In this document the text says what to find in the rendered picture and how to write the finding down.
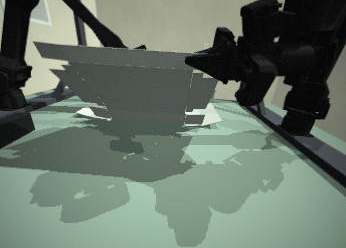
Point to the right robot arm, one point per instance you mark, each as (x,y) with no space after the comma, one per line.
(13,68)

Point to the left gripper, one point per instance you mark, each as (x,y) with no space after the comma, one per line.
(228,62)

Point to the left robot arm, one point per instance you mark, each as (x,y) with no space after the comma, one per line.
(305,54)

